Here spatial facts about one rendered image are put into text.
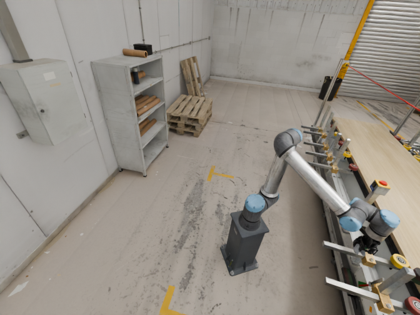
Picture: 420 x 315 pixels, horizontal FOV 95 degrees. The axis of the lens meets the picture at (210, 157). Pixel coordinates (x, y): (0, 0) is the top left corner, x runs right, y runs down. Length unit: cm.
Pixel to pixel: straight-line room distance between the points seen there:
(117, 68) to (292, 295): 285
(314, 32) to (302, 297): 774
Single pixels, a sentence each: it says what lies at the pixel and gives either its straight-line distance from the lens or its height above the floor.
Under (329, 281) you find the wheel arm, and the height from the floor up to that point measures 86.
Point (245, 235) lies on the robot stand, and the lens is 172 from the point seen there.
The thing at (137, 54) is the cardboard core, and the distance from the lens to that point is 292.
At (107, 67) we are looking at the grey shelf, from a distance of 255.
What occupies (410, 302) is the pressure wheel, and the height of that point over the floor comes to 91.
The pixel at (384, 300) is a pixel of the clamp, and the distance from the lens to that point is 156.
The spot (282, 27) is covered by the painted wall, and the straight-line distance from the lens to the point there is 837.
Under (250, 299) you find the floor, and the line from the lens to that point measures 217.
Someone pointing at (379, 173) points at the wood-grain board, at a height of 90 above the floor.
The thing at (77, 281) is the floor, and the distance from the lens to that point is 240.
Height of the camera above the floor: 201
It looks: 35 degrees down
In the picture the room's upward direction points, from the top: 5 degrees clockwise
